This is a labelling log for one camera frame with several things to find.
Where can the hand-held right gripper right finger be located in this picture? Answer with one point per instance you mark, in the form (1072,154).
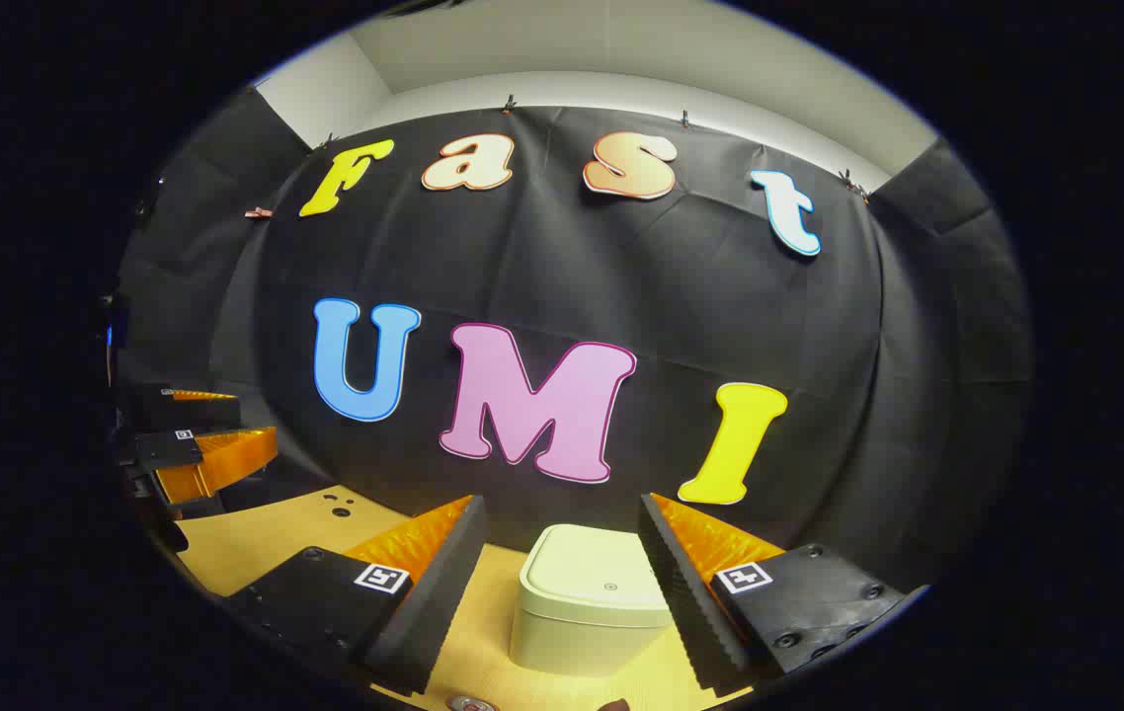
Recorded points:
(685,602)

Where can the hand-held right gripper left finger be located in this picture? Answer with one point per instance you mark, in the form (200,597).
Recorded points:
(434,612)

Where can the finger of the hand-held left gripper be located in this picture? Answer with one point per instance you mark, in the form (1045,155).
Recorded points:
(187,410)
(167,450)

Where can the red and silver pop can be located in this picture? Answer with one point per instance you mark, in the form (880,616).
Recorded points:
(471,704)

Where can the pale green desktop garbage bin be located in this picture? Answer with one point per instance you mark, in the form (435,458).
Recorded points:
(582,612)

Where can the wooden desktop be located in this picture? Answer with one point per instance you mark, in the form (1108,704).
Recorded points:
(256,543)

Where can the black backdrop cloth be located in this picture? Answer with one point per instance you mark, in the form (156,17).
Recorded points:
(621,286)

